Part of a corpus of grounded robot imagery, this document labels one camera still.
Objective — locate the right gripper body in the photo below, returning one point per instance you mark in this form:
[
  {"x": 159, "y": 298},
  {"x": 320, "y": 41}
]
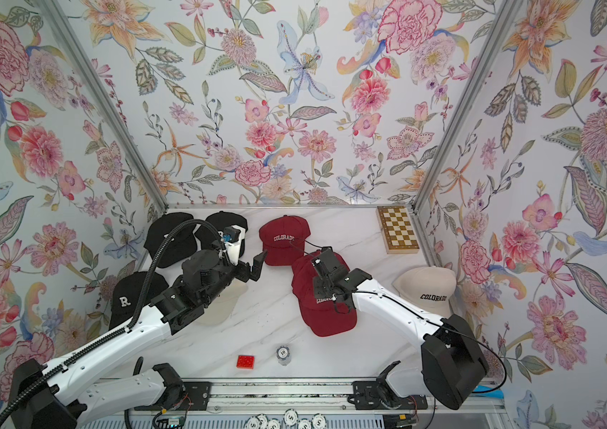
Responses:
[{"x": 323, "y": 290}]

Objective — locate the aluminium front rail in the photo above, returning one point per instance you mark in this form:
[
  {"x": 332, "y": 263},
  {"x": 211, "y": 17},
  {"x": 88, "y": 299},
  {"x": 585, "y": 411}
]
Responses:
[{"x": 308, "y": 396}]

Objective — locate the black cap front left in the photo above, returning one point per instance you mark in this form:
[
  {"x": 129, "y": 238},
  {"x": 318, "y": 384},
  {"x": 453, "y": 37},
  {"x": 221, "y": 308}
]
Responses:
[{"x": 126, "y": 295}]

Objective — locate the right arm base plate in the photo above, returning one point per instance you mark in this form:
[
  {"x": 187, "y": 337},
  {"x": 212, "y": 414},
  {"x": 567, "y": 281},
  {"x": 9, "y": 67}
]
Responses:
[{"x": 371, "y": 395}]

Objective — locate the cream cap left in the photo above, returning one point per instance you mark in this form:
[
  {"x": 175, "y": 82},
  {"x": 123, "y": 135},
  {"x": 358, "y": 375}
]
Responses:
[{"x": 223, "y": 306}]

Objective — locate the cream cap right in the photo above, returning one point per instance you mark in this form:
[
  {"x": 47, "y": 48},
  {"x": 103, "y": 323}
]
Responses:
[{"x": 428, "y": 287}]

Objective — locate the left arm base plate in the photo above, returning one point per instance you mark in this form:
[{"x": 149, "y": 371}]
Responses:
[{"x": 194, "y": 396}]

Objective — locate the cream cap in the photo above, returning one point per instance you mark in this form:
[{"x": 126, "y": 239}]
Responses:
[
  {"x": 428, "y": 287},
  {"x": 223, "y": 306}
]

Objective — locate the red cap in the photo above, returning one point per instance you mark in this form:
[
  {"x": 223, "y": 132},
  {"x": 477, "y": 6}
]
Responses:
[
  {"x": 324, "y": 321},
  {"x": 303, "y": 276},
  {"x": 283, "y": 239}
]

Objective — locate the red plastic block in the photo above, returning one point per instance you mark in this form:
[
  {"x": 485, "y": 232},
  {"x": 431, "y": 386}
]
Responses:
[{"x": 245, "y": 362}]

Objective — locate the blue microphone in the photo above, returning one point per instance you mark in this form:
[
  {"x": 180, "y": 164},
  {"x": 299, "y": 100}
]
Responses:
[{"x": 497, "y": 394}]

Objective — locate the small glass jar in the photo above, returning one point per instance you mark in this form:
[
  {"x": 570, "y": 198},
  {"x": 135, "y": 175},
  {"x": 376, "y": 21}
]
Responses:
[{"x": 283, "y": 355}]

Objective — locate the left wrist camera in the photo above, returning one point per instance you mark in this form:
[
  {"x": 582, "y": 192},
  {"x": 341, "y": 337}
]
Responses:
[{"x": 232, "y": 239}]

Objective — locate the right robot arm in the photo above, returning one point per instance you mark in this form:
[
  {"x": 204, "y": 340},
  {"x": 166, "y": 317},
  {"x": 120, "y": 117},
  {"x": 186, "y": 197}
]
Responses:
[{"x": 450, "y": 364}]

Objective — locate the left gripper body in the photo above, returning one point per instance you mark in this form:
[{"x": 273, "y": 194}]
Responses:
[{"x": 226, "y": 272}]

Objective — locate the wooden chess board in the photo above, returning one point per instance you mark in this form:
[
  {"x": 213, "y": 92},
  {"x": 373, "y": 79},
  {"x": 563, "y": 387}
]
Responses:
[{"x": 397, "y": 230}]

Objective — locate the poker chips row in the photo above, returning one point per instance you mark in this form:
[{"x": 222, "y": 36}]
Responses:
[{"x": 291, "y": 419}]

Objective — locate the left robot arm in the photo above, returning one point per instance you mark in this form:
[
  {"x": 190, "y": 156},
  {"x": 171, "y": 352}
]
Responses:
[{"x": 67, "y": 391}]

